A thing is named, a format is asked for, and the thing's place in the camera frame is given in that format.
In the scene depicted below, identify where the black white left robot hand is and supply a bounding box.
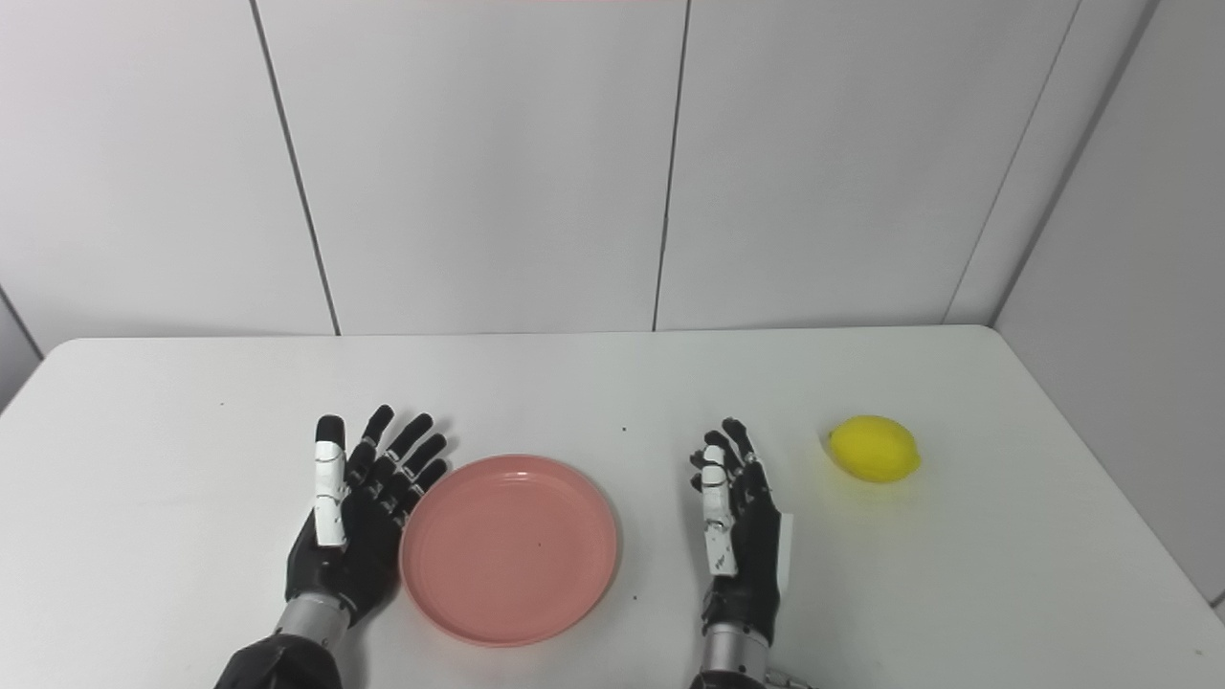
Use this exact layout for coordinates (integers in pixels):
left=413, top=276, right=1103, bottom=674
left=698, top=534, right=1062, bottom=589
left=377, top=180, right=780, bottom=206
left=285, top=405, right=451, bottom=628

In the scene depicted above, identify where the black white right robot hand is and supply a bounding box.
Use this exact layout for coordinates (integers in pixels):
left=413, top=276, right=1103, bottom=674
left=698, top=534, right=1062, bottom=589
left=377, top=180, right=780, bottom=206
left=689, top=417, right=793, bottom=647

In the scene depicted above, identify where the pink round plate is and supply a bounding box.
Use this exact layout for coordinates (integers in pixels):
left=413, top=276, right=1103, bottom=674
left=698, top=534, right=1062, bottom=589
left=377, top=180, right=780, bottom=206
left=400, top=455, right=620, bottom=648

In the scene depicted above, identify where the yellow lemon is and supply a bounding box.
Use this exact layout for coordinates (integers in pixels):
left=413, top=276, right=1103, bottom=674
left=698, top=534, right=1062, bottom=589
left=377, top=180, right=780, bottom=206
left=827, top=414, right=923, bottom=484

